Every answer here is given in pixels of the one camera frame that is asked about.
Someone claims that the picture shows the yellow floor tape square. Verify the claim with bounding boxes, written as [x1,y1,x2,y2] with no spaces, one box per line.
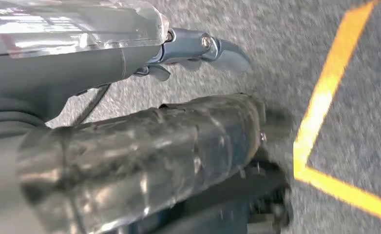
[293,0,381,226]

